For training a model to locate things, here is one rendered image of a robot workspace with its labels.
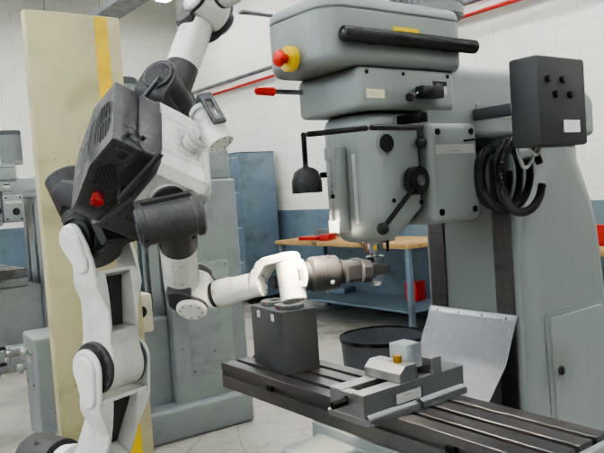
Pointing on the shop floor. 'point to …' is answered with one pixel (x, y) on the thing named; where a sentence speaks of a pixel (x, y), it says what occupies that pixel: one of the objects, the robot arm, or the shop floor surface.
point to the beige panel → (79, 90)
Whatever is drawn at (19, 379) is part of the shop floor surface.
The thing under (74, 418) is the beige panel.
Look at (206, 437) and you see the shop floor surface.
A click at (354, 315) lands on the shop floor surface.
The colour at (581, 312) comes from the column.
